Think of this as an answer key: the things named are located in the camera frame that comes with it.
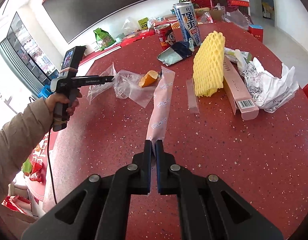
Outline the clear zip plastic bag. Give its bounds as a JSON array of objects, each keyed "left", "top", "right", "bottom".
[{"left": 87, "top": 62, "right": 160, "bottom": 108}]

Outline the pink long plastic wrapper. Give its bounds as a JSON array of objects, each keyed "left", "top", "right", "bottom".
[{"left": 146, "top": 67, "right": 175, "bottom": 144}]

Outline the white paper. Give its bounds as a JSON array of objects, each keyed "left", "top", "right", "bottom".
[{"left": 238, "top": 57, "right": 299, "bottom": 113}]

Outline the green white snack package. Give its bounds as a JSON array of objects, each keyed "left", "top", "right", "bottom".
[{"left": 224, "top": 47, "right": 252, "bottom": 63}]

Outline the orange peel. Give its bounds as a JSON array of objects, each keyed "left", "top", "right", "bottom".
[{"left": 139, "top": 70, "right": 159, "bottom": 88}]

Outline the person's left hand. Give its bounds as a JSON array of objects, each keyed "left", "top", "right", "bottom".
[{"left": 44, "top": 89, "right": 83, "bottom": 117}]

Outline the green snack bag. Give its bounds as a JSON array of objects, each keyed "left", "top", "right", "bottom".
[{"left": 93, "top": 28, "right": 116, "bottom": 50}]

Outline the clear plastic strip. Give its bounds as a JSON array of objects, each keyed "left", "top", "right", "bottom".
[{"left": 186, "top": 79, "right": 200, "bottom": 114}]

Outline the small red drink can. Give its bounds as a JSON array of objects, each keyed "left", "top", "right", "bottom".
[{"left": 154, "top": 23, "right": 176, "bottom": 50}]

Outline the pink long cardboard box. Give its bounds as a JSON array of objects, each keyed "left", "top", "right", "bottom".
[{"left": 223, "top": 56, "right": 259, "bottom": 121}]

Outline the dark blue silver wrapper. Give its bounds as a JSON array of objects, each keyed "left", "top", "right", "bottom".
[{"left": 157, "top": 38, "right": 194, "bottom": 66}]

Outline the tall blue white can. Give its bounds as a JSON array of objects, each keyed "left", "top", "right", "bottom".
[{"left": 173, "top": 2, "right": 201, "bottom": 47}]

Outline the yellow foam fruit net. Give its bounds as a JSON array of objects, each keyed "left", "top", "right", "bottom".
[{"left": 193, "top": 31, "right": 226, "bottom": 97}]

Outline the small red gift box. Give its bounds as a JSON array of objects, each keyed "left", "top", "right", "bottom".
[{"left": 248, "top": 24, "right": 264, "bottom": 42}]

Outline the grey plastic bag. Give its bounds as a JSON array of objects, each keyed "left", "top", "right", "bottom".
[{"left": 222, "top": 10, "right": 251, "bottom": 30}]

